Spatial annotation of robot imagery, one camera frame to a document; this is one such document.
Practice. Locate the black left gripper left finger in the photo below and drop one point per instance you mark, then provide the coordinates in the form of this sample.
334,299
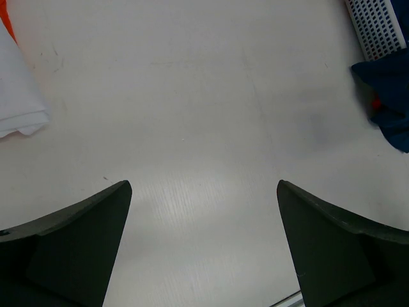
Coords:
65,258

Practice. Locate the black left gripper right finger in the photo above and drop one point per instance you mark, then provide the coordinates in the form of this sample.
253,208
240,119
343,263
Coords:
342,258

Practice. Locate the navy blue t-shirt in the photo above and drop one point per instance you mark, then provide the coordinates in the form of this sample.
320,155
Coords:
388,77

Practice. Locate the folded white t-shirt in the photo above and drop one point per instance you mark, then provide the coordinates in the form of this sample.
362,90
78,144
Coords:
23,108

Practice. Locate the white perforated plastic basket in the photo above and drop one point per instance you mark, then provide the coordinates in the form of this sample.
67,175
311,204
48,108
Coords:
381,26

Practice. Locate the folded orange t-shirt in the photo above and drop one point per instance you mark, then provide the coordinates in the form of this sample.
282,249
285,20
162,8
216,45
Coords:
5,18

